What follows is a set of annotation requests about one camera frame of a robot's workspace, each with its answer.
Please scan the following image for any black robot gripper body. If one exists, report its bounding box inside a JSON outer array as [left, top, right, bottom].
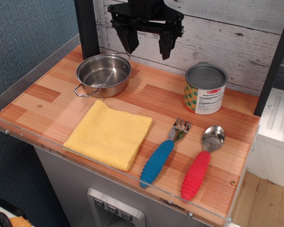
[[107, 0, 184, 37]]

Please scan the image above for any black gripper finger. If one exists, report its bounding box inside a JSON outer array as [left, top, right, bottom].
[[115, 23, 139, 54], [159, 30, 177, 60]]

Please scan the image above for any small stainless steel pot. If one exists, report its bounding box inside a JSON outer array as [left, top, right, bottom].
[[74, 52, 132, 98]]

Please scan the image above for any yellow folded cloth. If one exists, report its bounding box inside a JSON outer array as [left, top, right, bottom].
[[63, 100, 152, 171]]

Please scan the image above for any toy food can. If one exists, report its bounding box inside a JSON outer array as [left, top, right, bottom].
[[183, 62, 228, 115]]

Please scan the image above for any white toy sink unit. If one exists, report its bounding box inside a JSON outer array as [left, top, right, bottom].
[[247, 88, 284, 187]]

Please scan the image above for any grey toy fridge cabinet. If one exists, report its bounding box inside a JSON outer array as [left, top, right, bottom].
[[35, 147, 230, 227]]

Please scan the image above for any orange object bottom left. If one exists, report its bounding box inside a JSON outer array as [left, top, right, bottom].
[[9, 216, 32, 227]]

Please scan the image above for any red handled spoon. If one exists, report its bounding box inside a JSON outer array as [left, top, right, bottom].
[[181, 125, 225, 201]]

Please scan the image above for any blue handled fork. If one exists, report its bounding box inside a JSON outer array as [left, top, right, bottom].
[[140, 118, 192, 188]]

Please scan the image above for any black right shelf post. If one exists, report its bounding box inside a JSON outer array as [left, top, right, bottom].
[[254, 28, 284, 117]]

